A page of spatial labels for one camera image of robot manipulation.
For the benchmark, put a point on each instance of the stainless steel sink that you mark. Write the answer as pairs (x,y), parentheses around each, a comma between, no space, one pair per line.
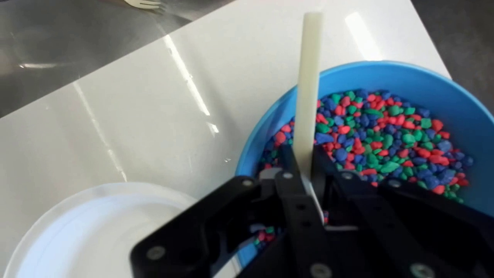
(78,47)

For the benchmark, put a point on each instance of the blue plastic bowl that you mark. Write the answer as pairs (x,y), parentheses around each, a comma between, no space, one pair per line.
(453,94)

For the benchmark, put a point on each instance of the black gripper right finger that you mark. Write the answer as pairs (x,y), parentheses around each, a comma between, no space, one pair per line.
(391,226)

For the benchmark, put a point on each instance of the white bowl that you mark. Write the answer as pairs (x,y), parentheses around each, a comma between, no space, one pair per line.
(82,242)

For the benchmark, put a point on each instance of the cream plastic spoon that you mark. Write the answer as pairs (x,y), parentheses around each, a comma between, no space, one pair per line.
(308,94)

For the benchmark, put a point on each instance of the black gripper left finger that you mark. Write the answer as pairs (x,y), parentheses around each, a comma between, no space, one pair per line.
(288,222)

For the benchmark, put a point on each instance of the colourful gravel beads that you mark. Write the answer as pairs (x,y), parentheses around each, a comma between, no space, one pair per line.
(391,140)

